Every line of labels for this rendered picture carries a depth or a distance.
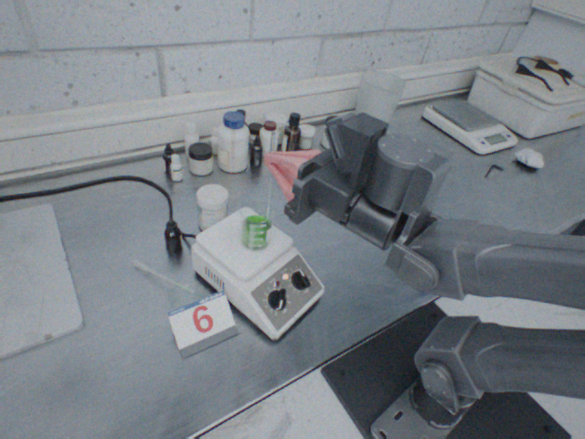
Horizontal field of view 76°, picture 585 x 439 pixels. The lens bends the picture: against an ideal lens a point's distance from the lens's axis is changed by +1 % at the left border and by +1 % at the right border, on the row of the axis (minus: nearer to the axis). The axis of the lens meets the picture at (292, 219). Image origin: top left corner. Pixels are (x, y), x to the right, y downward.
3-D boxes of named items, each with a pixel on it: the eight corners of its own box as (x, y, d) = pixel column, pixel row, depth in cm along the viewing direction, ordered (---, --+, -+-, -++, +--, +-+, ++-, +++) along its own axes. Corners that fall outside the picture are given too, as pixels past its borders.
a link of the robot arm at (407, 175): (356, 151, 36) (474, 214, 30) (401, 125, 41) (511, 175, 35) (335, 237, 43) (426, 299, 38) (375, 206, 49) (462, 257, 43)
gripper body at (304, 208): (290, 177, 43) (342, 208, 40) (339, 147, 49) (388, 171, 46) (284, 219, 47) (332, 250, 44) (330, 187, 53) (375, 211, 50)
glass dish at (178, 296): (184, 320, 59) (183, 313, 58) (163, 299, 61) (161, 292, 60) (210, 299, 62) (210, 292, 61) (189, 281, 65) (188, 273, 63)
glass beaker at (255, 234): (271, 233, 64) (276, 198, 58) (270, 257, 60) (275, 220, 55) (236, 230, 63) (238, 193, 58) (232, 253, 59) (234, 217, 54)
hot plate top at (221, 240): (294, 244, 63) (295, 240, 63) (244, 283, 56) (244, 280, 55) (246, 208, 68) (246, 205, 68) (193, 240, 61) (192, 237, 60)
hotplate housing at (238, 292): (324, 296, 66) (333, 268, 61) (273, 346, 58) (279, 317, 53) (237, 230, 75) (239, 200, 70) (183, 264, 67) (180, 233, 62)
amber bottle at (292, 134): (299, 150, 100) (305, 112, 92) (295, 159, 97) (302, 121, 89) (283, 146, 100) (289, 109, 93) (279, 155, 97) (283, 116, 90)
